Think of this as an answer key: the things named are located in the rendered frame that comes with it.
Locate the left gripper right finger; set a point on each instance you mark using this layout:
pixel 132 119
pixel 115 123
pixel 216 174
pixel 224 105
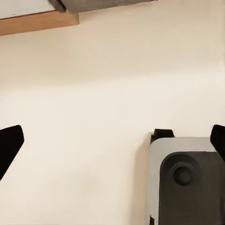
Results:
pixel 217 139

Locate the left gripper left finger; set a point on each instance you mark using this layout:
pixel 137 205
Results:
pixel 11 140

